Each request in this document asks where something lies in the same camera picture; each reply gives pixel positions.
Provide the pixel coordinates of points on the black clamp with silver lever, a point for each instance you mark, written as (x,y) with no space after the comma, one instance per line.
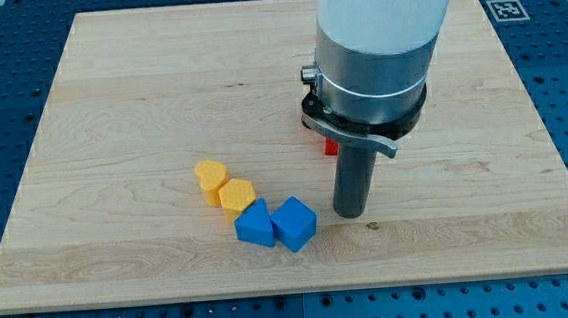
(384,119)

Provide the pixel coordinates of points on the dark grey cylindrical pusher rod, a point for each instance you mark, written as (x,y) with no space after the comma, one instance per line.
(352,180)

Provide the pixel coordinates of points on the red circle block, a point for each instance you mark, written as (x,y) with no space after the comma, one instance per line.
(331,147)

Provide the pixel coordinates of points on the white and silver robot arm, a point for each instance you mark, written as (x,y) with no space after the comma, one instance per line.
(367,83)

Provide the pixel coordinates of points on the blue cube block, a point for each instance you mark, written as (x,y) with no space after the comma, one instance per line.
(294,224)

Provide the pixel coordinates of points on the yellow hexagon block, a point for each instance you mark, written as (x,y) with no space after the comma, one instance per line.
(236,196)

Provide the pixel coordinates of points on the blue triangle block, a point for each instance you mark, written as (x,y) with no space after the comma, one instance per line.
(254,225)

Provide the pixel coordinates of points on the yellow heart block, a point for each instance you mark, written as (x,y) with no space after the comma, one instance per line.
(211,176)

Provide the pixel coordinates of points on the wooden board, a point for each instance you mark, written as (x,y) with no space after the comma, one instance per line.
(109,212)

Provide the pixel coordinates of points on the white fiducial marker tag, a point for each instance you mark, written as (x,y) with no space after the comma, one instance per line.
(507,10)

